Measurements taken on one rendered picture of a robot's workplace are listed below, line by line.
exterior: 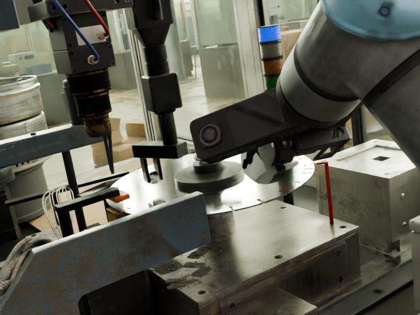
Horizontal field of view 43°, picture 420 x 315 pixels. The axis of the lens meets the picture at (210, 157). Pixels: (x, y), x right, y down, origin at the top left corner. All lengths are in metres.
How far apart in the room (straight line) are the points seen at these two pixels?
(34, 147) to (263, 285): 0.44
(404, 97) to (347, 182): 0.61
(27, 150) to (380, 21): 0.69
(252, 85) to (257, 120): 0.93
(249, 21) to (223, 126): 0.90
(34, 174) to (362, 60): 1.16
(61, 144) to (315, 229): 0.45
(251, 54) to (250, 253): 0.73
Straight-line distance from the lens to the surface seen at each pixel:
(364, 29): 0.38
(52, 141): 0.95
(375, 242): 0.99
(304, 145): 0.55
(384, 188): 0.93
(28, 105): 1.40
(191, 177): 0.83
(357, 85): 0.40
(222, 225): 0.85
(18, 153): 0.94
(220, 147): 0.52
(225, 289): 0.72
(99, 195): 0.76
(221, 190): 0.78
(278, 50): 1.07
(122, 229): 0.59
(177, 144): 0.77
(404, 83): 0.39
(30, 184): 1.44
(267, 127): 0.51
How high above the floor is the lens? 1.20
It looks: 15 degrees down
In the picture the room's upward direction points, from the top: 9 degrees counter-clockwise
